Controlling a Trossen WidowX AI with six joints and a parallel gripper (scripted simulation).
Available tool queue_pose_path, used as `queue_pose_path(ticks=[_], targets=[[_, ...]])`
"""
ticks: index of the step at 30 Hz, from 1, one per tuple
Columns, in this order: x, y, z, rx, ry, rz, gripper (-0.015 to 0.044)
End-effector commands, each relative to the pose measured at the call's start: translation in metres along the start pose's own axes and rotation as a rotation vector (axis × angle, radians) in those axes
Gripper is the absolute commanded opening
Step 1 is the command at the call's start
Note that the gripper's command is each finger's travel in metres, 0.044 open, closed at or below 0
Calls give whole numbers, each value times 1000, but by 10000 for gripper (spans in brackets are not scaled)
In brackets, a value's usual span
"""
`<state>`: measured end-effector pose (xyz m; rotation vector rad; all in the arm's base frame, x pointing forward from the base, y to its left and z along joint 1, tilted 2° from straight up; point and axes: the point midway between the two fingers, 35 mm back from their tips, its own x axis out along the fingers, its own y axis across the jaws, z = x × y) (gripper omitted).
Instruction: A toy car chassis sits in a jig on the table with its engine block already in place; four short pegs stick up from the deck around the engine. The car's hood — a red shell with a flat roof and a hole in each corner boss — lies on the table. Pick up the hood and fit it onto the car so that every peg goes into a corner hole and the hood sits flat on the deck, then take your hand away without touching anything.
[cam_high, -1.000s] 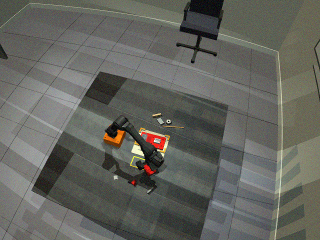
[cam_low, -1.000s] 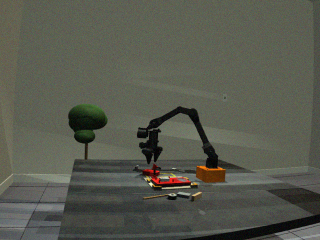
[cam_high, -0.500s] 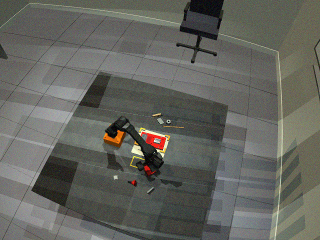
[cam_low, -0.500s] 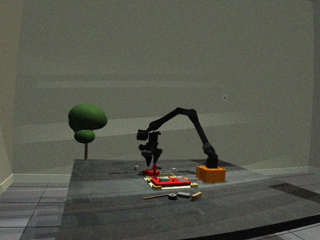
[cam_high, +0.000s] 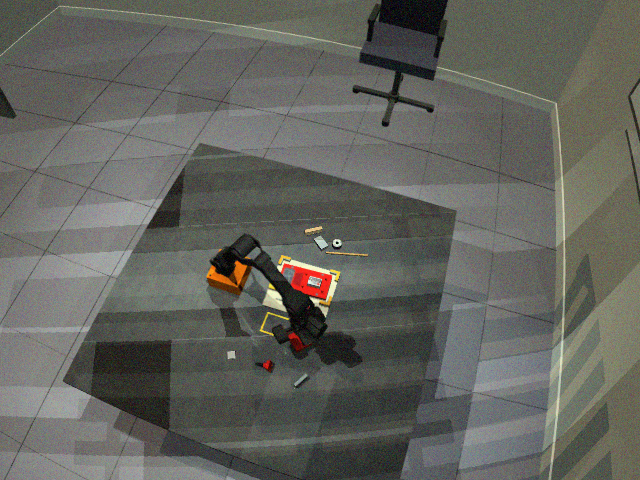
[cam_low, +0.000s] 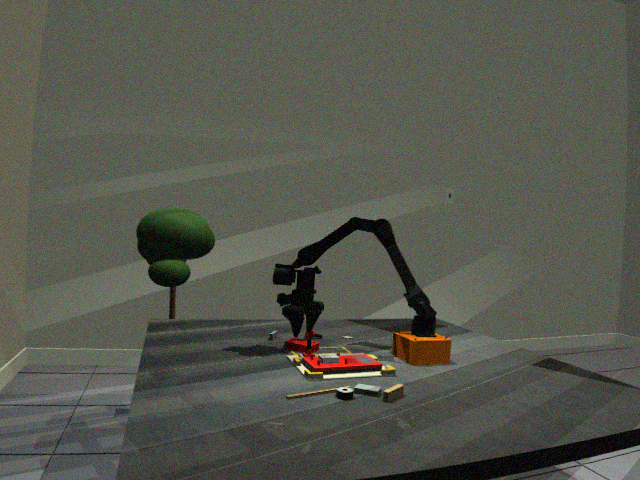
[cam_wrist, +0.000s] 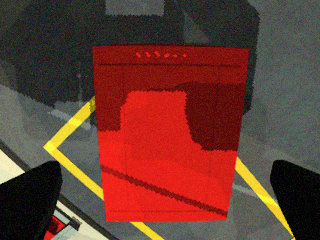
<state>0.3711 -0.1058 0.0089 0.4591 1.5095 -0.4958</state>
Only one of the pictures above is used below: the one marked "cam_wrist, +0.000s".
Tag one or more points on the yellow rectangular outline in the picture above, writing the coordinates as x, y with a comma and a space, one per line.
87, 111

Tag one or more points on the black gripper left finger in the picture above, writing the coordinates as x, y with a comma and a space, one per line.
27, 202

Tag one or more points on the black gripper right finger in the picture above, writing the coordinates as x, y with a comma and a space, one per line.
297, 191

